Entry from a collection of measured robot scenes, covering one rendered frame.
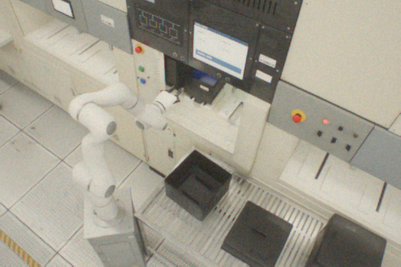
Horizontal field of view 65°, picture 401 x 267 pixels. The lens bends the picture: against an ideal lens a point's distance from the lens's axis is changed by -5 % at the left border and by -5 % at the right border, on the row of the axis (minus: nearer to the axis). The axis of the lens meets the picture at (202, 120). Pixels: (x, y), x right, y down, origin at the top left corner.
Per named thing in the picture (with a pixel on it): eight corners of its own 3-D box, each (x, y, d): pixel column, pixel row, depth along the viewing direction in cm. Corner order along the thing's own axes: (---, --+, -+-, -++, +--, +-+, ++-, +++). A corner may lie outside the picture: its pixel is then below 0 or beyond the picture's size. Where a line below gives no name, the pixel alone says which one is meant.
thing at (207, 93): (182, 95, 226) (181, 61, 201) (197, 76, 237) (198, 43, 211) (213, 109, 220) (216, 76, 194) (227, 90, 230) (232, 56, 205)
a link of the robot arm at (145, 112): (152, 102, 147) (172, 121, 176) (126, 87, 153) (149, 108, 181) (142, 119, 146) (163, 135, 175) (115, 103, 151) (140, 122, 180)
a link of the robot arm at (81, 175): (102, 211, 165) (92, 190, 147) (76, 192, 171) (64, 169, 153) (117, 194, 172) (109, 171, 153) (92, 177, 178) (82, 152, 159)
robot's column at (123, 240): (109, 275, 232) (83, 239, 174) (107, 238, 249) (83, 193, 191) (147, 268, 236) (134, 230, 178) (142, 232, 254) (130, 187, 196)
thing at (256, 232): (220, 248, 174) (222, 239, 164) (245, 205, 191) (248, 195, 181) (268, 277, 165) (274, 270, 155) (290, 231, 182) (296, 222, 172)
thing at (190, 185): (194, 164, 208) (195, 148, 195) (229, 189, 198) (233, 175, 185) (164, 194, 194) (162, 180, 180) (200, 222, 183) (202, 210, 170)
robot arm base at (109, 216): (91, 230, 177) (83, 216, 163) (91, 199, 189) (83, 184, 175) (125, 225, 180) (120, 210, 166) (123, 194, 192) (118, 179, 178)
